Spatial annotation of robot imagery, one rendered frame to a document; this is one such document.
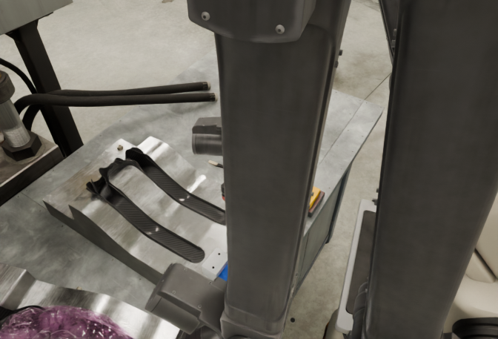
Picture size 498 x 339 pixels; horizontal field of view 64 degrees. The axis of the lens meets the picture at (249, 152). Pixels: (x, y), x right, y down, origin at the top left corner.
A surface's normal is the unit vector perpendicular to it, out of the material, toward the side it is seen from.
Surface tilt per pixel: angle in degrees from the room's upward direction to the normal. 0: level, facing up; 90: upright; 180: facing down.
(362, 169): 0
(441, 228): 89
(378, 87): 0
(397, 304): 90
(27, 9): 90
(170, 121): 0
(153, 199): 27
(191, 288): 22
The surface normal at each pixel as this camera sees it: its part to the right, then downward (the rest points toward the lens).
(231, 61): -0.38, 0.73
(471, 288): -0.41, -0.61
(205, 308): 0.43, -0.53
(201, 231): -0.02, -0.72
